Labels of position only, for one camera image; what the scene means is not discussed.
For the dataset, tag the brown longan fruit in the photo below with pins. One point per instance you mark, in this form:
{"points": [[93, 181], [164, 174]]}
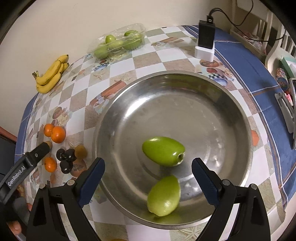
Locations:
{"points": [[80, 152], [49, 143]]}

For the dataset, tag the white chair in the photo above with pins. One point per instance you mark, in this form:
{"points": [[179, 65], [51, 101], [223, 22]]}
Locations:
{"points": [[262, 33]]}

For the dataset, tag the dark plum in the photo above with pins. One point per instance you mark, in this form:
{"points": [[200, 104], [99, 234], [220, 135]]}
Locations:
{"points": [[60, 155], [70, 155], [66, 167]]}

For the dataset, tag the large steel bowl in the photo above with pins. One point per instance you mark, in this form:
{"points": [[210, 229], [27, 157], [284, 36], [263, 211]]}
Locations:
{"points": [[155, 127]]}

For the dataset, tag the checkered blue tablecloth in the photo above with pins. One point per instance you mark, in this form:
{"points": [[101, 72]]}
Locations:
{"points": [[88, 85]]}

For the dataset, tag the colourful patterned cup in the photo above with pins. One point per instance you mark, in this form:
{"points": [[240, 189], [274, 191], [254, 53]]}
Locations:
{"points": [[281, 79]]}

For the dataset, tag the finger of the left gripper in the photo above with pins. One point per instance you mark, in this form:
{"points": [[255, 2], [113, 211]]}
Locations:
{"points": [[22, 168]]}

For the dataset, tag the yellow banana bunch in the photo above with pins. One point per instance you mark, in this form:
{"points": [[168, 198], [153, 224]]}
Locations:
{"points": [[52, 76]]}

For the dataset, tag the green box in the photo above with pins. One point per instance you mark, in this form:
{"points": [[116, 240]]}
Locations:
{"points": [[289, 65]]}

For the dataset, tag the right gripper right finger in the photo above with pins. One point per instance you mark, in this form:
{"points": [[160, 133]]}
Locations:
{"points": [[251, 222]]}

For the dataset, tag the orange tangerine large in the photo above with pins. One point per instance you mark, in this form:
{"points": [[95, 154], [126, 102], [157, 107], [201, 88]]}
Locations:
{"points": [[58, 134]]}

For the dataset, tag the green mango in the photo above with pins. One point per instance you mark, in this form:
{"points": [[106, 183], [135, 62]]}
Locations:
{"points": [[164, 151], [164, 196]]}

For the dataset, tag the white charger stand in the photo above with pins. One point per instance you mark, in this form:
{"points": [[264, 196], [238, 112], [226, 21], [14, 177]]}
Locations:
{"points": [[205, 53]]}

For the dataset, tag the clear plastic fruit tray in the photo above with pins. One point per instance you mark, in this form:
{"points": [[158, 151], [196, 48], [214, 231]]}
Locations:
{"points": [[118, 42]]}

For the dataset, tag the smartphone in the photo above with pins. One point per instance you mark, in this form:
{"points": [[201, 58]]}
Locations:
{"points": [[292, 93]]}

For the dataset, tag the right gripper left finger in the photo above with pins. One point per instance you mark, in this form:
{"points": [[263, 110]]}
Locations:
{"points": [[45, 222]]}

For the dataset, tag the black power bank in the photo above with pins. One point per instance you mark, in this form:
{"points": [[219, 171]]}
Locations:
{"points": [[206, 34]]}

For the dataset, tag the white phone stand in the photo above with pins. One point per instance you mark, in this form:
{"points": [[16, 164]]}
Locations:
{"points": [[286, 110]]}

